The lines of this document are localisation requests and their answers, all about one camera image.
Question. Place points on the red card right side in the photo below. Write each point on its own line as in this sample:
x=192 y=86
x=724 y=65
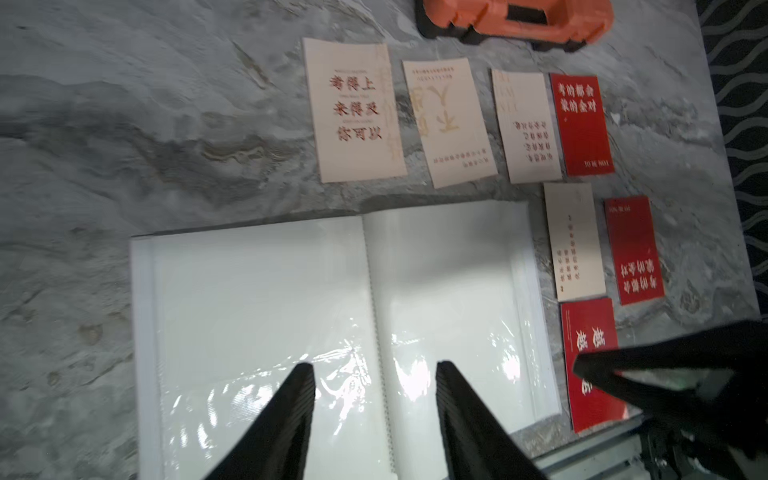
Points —
x=634 y=250

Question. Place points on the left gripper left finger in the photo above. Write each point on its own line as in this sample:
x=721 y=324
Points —
x=275 y=446

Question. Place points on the beige card vertical text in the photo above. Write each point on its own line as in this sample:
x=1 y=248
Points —
x=574 y=241

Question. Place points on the red card top row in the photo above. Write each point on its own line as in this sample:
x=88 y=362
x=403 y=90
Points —
x=582 y=126

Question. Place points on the white photo album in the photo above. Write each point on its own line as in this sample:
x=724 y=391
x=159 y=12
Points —
x=373 y=302

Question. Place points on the orange plastic tool case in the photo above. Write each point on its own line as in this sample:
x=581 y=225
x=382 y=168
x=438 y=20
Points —
x=568 y=25

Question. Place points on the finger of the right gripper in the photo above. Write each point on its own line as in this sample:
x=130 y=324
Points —
x=711 y=384

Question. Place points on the beige card gold characters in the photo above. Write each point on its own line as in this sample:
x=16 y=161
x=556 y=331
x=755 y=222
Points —
x=449 y=120

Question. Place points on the beige card small red text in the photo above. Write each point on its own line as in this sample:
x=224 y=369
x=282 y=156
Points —
x=526 y=128

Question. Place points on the red card gold characters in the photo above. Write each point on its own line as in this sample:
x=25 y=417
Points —
x=589 y=326

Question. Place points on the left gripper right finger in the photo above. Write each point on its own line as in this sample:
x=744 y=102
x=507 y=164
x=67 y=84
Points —
x=474 y=442

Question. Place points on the beige card red characters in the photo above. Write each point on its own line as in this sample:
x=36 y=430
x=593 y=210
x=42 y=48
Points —
x=354 y=111

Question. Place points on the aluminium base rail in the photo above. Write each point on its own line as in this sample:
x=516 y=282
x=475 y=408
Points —
x=613 y=453

